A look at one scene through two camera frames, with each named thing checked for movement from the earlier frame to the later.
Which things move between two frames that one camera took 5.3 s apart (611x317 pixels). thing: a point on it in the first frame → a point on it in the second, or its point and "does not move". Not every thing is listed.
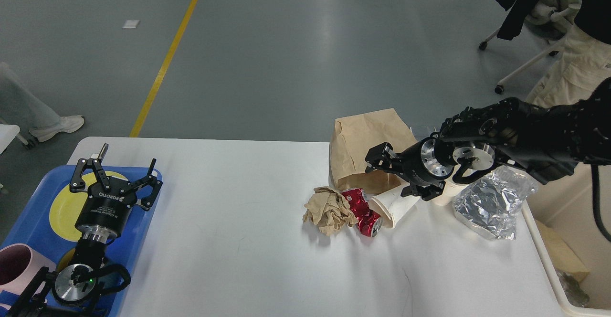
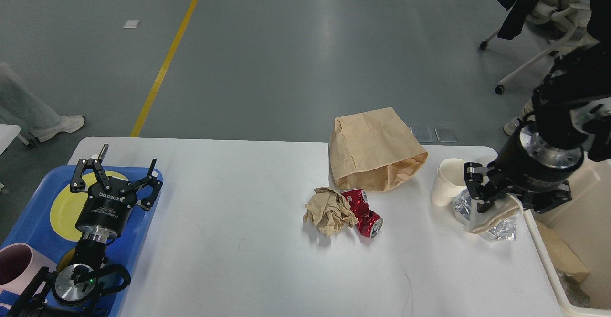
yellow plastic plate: x=65 y=208 does not move
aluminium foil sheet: x=576 y=296 does not move
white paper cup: x=389 y=207 → x=510 y=206
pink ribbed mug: x=19 y=265 does not move
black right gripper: x=418 y=164 → x=525 y=162
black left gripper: x=105 y=210 does not move
